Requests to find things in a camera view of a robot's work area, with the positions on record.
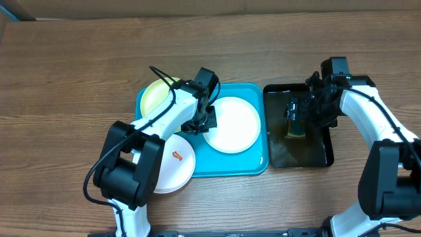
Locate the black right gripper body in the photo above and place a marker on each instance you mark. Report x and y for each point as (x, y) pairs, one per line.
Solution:
(299, 107)

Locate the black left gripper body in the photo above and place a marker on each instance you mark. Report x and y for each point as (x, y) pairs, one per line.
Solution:
(203, 124)

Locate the green and yellow sponge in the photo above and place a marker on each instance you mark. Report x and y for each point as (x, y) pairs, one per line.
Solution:
(295, 128)

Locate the pale yellow plate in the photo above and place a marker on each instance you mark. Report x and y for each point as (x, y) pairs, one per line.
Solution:
(154, 100)

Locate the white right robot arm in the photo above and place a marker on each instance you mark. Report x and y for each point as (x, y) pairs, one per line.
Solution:
(389, 187)

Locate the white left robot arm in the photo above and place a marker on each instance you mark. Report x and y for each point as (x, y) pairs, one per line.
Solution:
(128, 168)

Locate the black water tray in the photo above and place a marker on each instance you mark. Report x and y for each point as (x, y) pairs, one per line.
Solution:
(312, 150)

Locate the white plate with red stain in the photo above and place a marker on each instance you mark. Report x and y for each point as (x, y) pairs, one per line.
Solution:
(177, 167)

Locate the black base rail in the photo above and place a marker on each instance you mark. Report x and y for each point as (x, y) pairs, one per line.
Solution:
(292, 232)

